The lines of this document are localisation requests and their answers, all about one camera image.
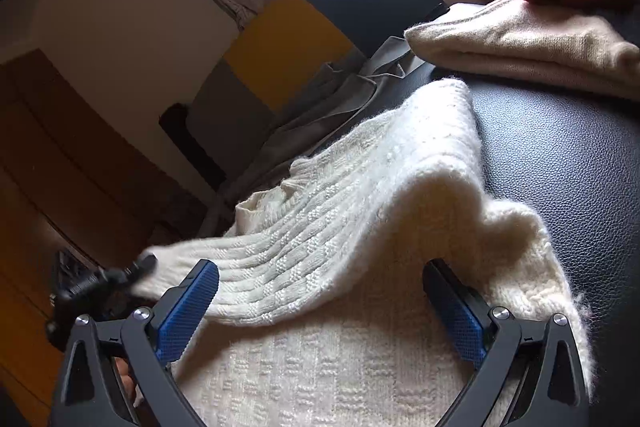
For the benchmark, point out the beige folded sweater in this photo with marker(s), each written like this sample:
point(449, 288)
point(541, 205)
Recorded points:
point(543, 44)

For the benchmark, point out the grey cloth garment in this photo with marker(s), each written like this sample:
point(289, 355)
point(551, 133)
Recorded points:
point(337, 93)

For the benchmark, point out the white knitted sweater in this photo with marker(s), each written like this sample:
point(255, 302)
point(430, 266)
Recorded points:
point(320, 317)

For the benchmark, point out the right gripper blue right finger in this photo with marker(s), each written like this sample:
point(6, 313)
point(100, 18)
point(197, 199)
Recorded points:
point(533, 365)

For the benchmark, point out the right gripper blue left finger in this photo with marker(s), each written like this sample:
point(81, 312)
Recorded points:
point(89, 391)

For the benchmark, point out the grey yellow navy headboard cushion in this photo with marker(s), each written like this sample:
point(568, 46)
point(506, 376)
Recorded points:
point(222, 129)

